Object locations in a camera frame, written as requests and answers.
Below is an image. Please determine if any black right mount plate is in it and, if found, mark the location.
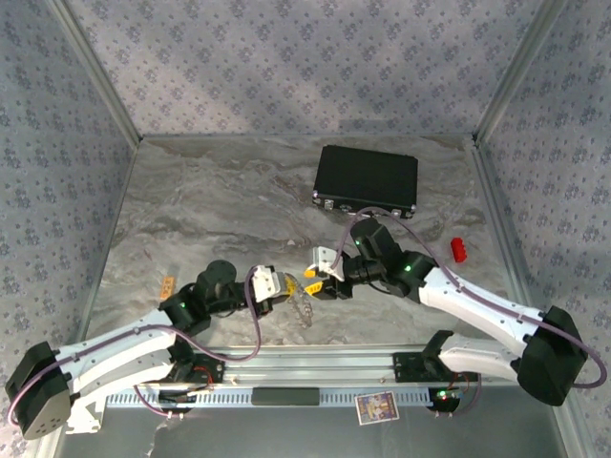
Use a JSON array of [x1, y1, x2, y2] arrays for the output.
[[392, 351, 481, 384]]

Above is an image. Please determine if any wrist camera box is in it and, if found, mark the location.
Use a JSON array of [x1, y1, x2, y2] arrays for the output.
[[310, 245, 346, 282], [251, 264, 283, 302]]

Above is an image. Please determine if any black left mount plate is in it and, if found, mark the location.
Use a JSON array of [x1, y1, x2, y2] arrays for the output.
[[164, 353, 226, 385]]

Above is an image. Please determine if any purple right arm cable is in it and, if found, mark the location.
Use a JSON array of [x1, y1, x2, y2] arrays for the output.
[[333, 206, 608, 420]]

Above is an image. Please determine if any aluminium frame post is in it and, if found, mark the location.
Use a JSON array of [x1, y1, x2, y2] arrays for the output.
[[471, 0, 573, 145]]

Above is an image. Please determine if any small card with picture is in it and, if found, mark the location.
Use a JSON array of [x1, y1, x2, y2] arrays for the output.
[[354, 390, 400, 426]]

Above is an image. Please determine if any black hard case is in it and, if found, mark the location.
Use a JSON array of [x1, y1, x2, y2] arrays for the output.
[[312, 144, 420, 221]]

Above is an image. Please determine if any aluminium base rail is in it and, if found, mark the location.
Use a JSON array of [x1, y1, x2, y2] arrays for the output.
[[56, 346, 574, 386]]

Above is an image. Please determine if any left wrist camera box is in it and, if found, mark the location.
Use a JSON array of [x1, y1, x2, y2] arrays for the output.
[[251, 264, 283, 302]]

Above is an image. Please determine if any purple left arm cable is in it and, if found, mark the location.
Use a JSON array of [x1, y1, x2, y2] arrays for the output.
[[7, 271, 263, 421]]

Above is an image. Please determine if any black mount plate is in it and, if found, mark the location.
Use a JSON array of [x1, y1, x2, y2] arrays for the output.
[[392, 351, 481, 384], [164, 353, 226, 385]]

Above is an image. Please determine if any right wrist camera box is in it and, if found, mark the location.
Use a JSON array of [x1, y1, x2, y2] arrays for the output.
[[310, 245, 346, 282]]

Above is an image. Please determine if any white plastic bracket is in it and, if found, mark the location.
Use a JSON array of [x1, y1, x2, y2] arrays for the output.
[[66, 398, 106, 435]]

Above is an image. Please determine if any white slotted cable duct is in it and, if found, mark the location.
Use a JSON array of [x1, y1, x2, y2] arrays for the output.
[[107, 386, 462, 409]]

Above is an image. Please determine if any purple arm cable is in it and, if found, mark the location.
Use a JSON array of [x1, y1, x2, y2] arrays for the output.
[[7, 271, 263, 421], [333, 206, 608, 420]]

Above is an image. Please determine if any aluminium side rail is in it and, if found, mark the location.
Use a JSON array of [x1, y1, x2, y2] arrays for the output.
[[471, 140, 564, 352], [61, 137, 144, 352]]

